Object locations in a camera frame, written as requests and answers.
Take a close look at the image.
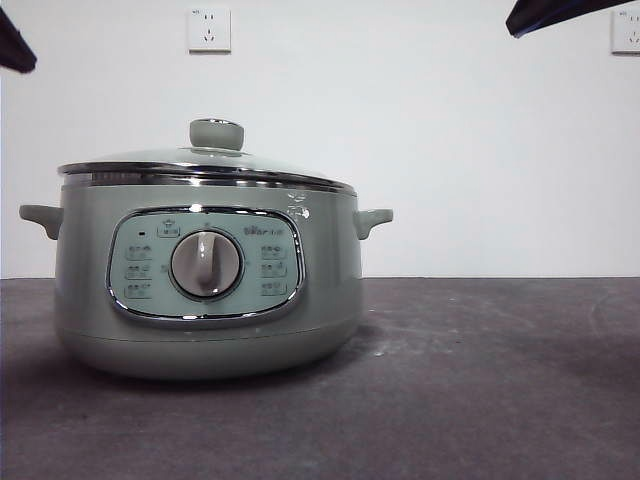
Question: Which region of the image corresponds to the pale green electric pot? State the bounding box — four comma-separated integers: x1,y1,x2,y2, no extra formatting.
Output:
18,172,394,382

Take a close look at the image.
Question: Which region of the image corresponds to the white wall socket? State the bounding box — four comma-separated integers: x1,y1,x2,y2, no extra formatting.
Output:
188,7,233,55
610,8,640,55

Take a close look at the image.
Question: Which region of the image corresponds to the glass lid with green knob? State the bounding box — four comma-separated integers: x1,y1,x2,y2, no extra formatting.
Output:
56,117,357,196

